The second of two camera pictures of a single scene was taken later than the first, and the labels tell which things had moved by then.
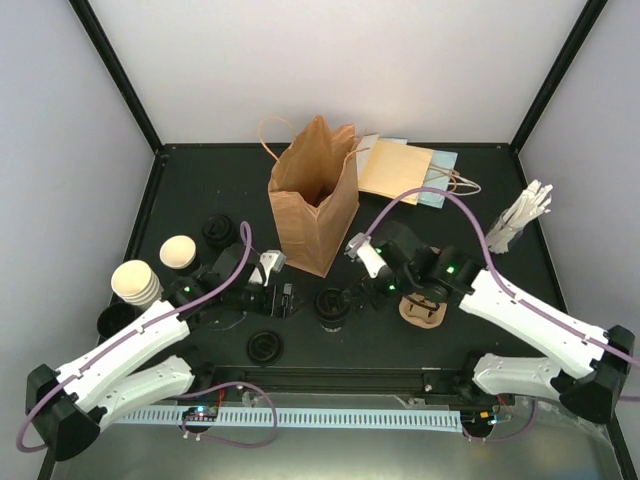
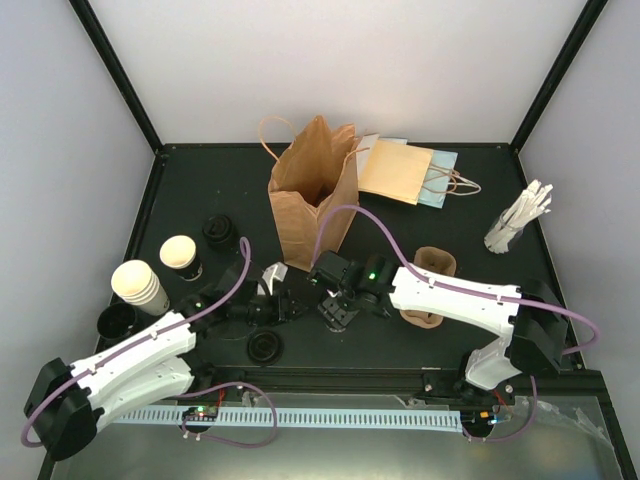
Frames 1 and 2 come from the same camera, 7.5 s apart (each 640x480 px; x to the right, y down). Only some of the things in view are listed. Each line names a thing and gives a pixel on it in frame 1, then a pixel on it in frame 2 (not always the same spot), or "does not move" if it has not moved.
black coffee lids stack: (218, 230) does not move
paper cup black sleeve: (177, 252) does not move
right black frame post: (557, 73) does not move
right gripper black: (378, 298) -> (334, 314)
